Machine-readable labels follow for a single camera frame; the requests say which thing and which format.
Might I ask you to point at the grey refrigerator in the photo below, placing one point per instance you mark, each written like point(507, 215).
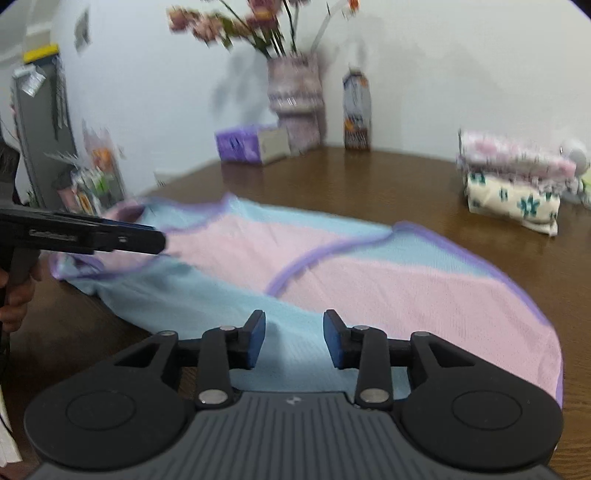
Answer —
point(41, 138)

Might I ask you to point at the clear plastic packet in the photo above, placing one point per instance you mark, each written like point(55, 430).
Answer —
point(27, 81)

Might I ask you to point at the cream flowered folded cloth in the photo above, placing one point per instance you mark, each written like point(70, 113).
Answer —
point(508, 203)

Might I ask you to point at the person's left hand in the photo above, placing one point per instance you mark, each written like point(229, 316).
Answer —
point(18, 304)

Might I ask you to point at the tea bottle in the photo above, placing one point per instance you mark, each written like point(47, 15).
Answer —
point(356, 115)

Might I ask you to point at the rolling storage cart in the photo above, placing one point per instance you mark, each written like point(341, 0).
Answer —
point(97, 184)

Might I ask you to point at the dried rose bouquet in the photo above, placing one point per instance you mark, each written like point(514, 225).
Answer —
point(207, 25)

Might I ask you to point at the white paper stack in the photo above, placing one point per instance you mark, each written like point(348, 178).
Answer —
point(9, 434)

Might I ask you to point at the pink plastic bag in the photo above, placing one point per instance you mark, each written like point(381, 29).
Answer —
point(99, 147)

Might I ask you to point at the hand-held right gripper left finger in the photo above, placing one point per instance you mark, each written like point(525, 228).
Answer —
point(257, 342)

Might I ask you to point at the white robot toy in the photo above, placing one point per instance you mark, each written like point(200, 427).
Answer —
point(579, 157)

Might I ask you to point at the yellow box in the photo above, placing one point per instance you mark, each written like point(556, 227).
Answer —
point(41, 53)

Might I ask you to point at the wall picture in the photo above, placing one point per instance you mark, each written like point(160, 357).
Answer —
point(82, 30)

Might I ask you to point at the pink and blue mesh garment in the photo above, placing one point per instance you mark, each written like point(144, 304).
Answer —
point(369, 286)

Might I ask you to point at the purple fuzzy vase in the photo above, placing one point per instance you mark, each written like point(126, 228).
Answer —
point(295, 101)

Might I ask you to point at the pink floral folded cloth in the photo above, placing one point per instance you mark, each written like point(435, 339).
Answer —
point(508, 154)

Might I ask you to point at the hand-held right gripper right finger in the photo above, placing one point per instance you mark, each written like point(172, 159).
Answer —
point(333, 344)

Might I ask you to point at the purple tissue box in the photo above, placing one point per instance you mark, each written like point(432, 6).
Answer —
point(240, 145)

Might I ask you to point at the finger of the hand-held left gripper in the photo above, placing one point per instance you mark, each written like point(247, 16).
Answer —
point(134, 242)
point(115, 225)

